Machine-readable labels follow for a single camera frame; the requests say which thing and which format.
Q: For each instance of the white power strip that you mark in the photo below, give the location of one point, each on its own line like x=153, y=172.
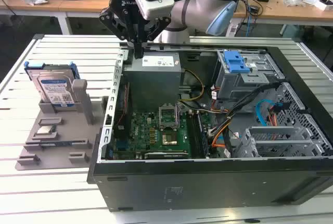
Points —
x=232, y=30

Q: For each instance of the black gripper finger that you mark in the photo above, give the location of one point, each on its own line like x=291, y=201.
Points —
x=161, y=24
x=110, y=17

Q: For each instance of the CPU socket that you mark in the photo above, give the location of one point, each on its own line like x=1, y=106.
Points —
x=169, y=139

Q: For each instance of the green motherboard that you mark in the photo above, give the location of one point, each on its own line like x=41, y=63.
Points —
x=145, y=130

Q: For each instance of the thin metal locking lever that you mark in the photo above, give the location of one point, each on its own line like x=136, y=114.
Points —
x=178, y=116

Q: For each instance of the grey parts rack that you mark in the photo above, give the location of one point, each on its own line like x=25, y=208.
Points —
x=65, y=119

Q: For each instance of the grey power supply unit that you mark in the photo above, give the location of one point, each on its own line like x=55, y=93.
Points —
x=153, y=83

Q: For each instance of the black graphics card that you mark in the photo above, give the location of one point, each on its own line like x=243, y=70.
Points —
x=166, y=155

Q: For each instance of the installed RAM stick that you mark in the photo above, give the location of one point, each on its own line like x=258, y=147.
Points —
x=203, y=135

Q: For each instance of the silver CPU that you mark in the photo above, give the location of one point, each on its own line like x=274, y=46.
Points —
x=44, y=130

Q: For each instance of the black RAM slot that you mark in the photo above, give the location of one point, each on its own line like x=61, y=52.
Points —
x=192, y=135

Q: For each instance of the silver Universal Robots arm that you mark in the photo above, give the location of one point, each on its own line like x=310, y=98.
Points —
x=197, y=7

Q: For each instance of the grey perforated disk bay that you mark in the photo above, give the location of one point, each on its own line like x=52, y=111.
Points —
x=275, y=143

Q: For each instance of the grey metal disk bay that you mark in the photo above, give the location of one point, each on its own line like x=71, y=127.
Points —
x=234, y=86

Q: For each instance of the wooden desk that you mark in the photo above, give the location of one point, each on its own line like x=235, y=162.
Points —
x=86, y=2
x=286, y=10

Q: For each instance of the black case fan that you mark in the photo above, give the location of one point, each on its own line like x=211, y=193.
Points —
x=121, y=119

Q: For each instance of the black open PC case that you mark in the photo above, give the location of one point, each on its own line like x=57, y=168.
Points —
x=208, y=185

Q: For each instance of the hard disk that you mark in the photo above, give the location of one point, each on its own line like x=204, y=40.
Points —
x=56, y=88

